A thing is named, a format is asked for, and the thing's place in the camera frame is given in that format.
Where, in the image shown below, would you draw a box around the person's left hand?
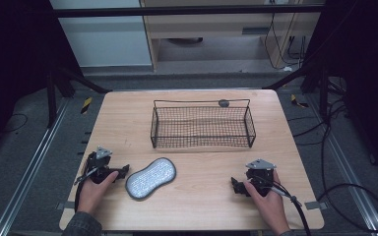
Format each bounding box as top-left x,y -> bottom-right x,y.
77,170 -> 120,217

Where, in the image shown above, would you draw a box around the thin black floor cable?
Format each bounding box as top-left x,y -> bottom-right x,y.
0,112 -> 30,135

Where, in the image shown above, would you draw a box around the black hanging desk cables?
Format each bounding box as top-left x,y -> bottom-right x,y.
263,11 -> 308,72

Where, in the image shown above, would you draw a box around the grey tape strip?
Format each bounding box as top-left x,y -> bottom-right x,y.
304,200 -> 329,211
55,201 -> 77,211

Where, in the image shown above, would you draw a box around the black horizontal frame bar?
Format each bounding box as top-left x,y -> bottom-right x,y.
52,3 -> 325,19

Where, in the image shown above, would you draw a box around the aluminium floor rail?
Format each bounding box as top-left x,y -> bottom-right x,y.
304,93 -> 378,236
0,97 -> 71,236

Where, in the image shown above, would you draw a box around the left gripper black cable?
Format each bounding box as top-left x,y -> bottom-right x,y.
73,166 -> 100,213

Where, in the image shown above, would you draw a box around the black yellow striped tape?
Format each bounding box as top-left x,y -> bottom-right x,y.
80,95 -> 94,115
289,93 -> 310,109

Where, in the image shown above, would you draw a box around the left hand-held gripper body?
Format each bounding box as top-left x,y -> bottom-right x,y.
84,146 -> 121,185

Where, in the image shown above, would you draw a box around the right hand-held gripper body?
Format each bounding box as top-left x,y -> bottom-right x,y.
244,158 -> 278,198

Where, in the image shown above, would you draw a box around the black wire mesh basket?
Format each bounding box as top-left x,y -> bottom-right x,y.
150,98 -> 257,149

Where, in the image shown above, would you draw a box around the light wooden desk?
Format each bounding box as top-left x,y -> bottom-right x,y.
139,0 -> 323,71

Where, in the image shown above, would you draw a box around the person's right hand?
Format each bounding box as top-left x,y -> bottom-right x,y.
243,169 -> 291,236

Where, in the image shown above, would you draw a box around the grey oval scrubbing pad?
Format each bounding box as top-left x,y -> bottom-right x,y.
124,156 -> 178,202

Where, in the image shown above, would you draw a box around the black looped floor cable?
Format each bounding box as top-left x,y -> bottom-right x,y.
288,77 -> 378,234

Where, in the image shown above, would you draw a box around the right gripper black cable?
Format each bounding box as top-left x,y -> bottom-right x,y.
257,176 -> 312,236

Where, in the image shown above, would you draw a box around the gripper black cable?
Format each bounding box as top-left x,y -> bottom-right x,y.
257,176 -> 312,236
73,166 -> 100,213

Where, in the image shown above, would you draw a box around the white cabinet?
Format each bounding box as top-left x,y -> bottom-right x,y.
49,0 -> 154,69

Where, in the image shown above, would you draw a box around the black metal stand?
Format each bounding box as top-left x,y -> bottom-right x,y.
263,62 -> 331,120
44,64 -> 113,130

